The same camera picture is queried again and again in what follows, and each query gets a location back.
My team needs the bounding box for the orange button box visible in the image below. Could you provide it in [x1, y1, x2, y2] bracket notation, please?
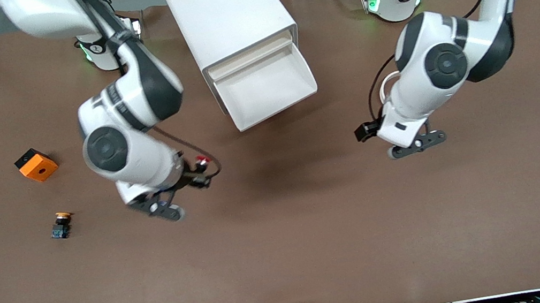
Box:
[12, 145, 61, 186]

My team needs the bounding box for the white drawer cabinet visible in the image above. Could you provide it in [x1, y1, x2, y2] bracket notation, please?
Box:
[161, 0, 307, 107]

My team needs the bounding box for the yellow push button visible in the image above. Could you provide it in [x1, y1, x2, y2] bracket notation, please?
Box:
[47, 210, 76, 242]

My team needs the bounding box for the white half-ring pipe clamp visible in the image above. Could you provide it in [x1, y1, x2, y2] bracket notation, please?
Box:
[376, 70, 405, 102]

